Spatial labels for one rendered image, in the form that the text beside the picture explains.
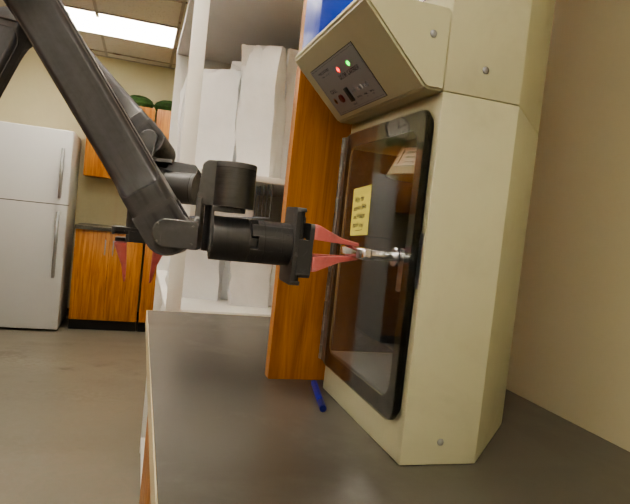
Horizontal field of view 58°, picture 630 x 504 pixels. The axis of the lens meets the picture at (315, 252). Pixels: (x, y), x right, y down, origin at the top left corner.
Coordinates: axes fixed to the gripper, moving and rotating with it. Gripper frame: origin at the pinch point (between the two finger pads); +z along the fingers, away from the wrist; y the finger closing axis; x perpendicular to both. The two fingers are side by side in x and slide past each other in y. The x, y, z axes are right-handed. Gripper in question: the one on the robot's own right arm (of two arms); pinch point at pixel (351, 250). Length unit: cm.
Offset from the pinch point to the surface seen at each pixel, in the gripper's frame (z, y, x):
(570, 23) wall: 48, 48, 22
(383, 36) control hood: -2.4, 26.4, -9.2
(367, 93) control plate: 1.1, 22.7, 3.8
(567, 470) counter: 29.5, -26.0, -12.9
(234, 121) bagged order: -2, 35, 126
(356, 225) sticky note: 4.1, 3.6, 10.3
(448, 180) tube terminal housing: 7.8, 10.4, -10.7
